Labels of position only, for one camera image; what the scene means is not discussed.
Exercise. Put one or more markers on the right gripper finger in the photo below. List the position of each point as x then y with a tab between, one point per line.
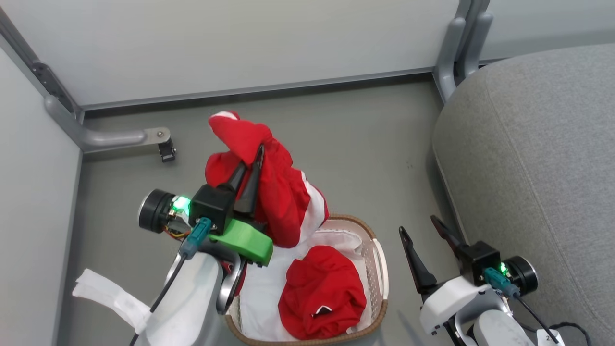
448	234
415	264

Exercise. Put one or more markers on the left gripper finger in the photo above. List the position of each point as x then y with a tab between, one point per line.
235	177
252	192

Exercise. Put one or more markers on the left gripper body black green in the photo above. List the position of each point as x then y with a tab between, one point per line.
218	206

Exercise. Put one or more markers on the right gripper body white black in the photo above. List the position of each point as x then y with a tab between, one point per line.
449	300

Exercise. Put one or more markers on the red white garment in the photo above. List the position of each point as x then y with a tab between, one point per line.
278	192

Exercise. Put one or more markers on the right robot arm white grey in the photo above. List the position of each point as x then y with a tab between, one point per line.
499	329

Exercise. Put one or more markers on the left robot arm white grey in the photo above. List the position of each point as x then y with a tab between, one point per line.
192	298

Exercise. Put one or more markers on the woven laundry basket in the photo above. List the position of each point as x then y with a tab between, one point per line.
379	269

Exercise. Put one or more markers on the white cloth basket liner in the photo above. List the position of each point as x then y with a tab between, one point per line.
262	293

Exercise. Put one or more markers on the grey fabric sofa seat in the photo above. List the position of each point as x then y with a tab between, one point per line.
538	168

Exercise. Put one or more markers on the small black caster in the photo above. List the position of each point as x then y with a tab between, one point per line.
166	151

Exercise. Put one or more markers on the red garment with small opening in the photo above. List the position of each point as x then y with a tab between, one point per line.
322	293

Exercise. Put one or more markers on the grey metal partition foot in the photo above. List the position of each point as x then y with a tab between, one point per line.
105	138

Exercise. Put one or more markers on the grey partition base rail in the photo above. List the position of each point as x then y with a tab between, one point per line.
259	89

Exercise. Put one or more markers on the grey partition post pair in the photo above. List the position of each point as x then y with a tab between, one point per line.
456	48

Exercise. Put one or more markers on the black partition hinge bracket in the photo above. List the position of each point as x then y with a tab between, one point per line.
50	81

